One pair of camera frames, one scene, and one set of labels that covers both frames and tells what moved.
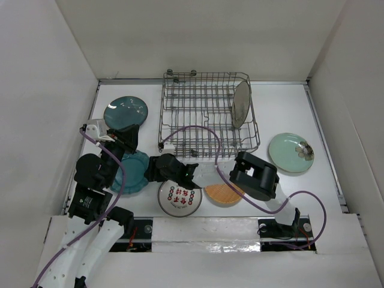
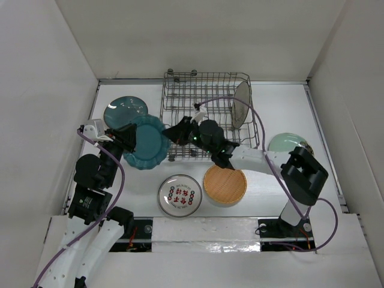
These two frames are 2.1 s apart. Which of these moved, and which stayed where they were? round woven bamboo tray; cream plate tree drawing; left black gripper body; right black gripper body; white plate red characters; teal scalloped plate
Moved: teal scalloped plate; right black gripper body
Stayed: round woven bamboo tray; left black gripper body; cream plate tree drawing; white plate red characters
